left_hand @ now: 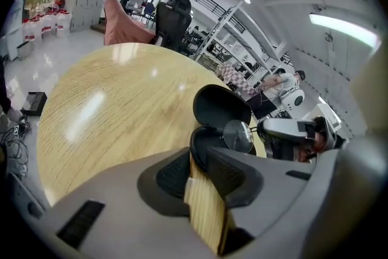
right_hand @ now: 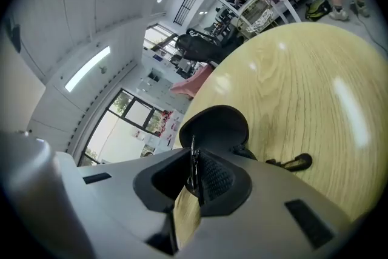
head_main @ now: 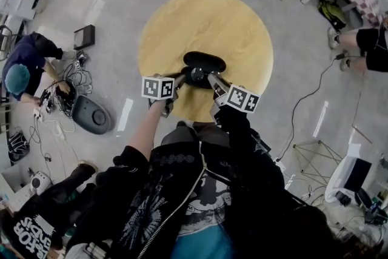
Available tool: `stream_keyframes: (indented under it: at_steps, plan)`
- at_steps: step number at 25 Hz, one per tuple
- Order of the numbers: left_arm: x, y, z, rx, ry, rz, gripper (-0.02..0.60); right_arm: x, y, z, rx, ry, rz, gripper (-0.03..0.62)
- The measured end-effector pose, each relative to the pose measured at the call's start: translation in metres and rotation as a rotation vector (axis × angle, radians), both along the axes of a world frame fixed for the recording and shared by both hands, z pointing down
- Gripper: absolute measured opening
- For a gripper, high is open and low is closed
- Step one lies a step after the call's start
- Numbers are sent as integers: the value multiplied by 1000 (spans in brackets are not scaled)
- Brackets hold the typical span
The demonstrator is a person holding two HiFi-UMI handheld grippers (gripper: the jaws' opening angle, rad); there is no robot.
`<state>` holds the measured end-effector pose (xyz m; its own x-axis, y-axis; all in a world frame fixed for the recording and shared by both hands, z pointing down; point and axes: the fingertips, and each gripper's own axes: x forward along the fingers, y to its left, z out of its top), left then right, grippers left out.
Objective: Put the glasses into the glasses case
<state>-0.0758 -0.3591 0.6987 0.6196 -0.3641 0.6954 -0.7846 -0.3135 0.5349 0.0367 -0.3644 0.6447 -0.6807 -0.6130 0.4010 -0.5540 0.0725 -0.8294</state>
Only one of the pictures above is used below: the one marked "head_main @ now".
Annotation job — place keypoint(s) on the black open box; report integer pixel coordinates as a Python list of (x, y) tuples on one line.
[(85, 38)]

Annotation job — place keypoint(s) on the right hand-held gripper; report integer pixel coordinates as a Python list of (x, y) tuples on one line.
[(242, 99)]

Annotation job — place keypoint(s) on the person's body in black jacket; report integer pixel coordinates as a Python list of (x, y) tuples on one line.
[(182, 185)]

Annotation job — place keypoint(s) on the person's right forearm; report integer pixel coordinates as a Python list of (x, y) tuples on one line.
[(236, 124)]

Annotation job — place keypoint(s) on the black white-striped bag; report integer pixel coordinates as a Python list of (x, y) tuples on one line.
[(18, 145)]

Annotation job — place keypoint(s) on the white cardboard box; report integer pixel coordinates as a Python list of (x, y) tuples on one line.
[(15, 4)]

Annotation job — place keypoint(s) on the white round device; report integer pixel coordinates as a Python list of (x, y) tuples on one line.
[(40, 183)]

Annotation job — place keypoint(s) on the black round-back chair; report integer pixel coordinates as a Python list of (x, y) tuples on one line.
[(6, 39)]

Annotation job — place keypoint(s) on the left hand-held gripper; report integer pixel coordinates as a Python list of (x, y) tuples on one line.
[(157, 88)]

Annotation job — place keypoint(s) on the green black backpack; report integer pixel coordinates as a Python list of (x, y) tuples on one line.
[(332, 13)]

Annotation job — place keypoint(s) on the person's left forearm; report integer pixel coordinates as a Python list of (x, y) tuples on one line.
[(145, 130)]

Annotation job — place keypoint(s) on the round wooden table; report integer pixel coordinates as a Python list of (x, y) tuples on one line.
[(206, 24)]

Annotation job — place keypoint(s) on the dark grey oval device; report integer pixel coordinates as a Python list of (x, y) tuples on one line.
[(91, 115)]

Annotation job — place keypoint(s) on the black laptop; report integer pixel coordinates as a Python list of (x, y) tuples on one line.
[(359, 176)]

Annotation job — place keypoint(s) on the white power strip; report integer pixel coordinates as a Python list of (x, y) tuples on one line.
[(60, 132), (280, 164), (38, 115)]

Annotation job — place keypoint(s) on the black glasses case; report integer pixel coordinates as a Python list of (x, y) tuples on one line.
[(203, 60)]

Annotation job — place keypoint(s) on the white round side table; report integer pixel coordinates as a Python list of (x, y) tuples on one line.
[(338, 182)]

